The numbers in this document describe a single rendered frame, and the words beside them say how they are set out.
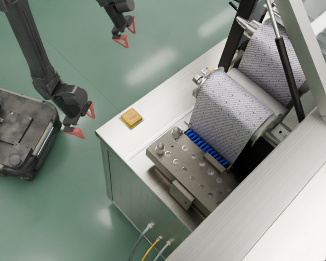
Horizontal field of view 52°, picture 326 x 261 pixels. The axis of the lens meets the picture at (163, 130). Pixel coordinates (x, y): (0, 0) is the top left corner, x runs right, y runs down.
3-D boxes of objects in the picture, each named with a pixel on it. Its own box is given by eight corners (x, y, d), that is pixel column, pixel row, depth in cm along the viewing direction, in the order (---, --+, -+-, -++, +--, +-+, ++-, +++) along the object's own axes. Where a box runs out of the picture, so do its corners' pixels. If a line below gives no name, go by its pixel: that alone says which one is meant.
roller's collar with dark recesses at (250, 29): (251, 29, 128) (257, 16, 123) (264, 38, 126) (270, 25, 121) (241, 37, 126) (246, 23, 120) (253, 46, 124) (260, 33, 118)
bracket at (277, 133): (277, 126, 110) (279, 122, 109) (291, 137, 109) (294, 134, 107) (268, 134, 108) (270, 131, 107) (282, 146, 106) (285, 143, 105)
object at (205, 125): (188, 126, 137) (196, 99, 121) (232, 165, 130) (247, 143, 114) (187, 127, 137) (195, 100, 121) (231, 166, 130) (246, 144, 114)
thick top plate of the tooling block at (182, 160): (173, 132, 141) (175, 124, 135) (246, 200, 128) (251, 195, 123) (145, 155, 134) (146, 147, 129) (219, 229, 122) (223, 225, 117)
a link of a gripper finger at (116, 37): (137, 39, 154) (128, 23, 147) (132, 50, 150) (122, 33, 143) (124, 41, 157) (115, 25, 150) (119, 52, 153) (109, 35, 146)
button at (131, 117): (132, 110, 153) (132, 106, 151) (142, 119, 151) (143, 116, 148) (120, 118, 150) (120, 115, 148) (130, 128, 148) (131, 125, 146)
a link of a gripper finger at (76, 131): (95, 128, 128) (82, 112, 121) (88, 143, 125) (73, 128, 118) (82, 128, 131) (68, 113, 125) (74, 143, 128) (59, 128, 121)
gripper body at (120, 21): (132, 17, 150) (124, 3, 145) (124, 33, 145) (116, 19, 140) (120, 20, 153) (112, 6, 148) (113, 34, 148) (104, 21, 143)
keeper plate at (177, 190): (172, 189, 134) (176, 178, 125) (190, 207, 131) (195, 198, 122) (167, 193, 133) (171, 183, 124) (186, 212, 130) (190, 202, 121)
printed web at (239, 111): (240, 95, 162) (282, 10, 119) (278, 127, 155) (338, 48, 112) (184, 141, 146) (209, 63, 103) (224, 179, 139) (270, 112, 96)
